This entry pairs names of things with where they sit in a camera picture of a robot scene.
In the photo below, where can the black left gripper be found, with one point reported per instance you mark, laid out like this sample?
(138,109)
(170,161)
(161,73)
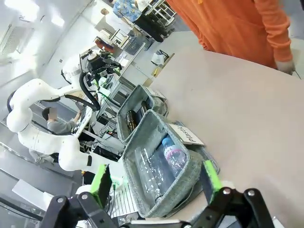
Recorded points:
(95,63)

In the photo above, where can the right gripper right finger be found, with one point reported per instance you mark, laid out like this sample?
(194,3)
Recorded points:
(212,180)

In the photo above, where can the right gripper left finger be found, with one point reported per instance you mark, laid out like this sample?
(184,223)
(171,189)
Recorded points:
(95,185)

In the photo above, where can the small pink-labelled plastic bottle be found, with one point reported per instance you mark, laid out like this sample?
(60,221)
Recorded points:
(174,155)

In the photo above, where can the brown glass bottle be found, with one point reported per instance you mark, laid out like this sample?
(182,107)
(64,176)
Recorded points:
(131,120)

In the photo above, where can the large clear plastic bottle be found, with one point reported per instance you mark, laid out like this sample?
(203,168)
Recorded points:
(152,173)

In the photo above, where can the person's left forearm orange sleeve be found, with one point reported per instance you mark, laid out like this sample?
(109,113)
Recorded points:
(278,40)

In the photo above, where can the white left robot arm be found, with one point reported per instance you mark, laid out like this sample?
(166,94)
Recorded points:
(35,95)

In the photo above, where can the grey fabric basket for bottles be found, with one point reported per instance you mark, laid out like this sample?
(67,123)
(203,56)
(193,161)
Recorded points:
(133,99)

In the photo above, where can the grey fabric basket for plastic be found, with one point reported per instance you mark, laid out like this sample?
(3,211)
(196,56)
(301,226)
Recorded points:
(135,190)

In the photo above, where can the person's left hand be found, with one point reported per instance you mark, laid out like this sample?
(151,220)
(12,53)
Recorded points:
(285,66)

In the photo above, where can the white Plastic sign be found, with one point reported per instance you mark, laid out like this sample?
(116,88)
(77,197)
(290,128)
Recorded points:
(187,134)

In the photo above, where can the floral print shirt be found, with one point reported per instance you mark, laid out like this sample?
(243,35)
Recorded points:
(126,9)

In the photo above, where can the seated person in grey shirt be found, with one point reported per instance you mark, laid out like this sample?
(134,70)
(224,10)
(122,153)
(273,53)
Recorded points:
(59,126)

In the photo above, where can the person in orange hoodie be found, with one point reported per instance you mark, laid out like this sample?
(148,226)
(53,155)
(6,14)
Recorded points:
(225,23)

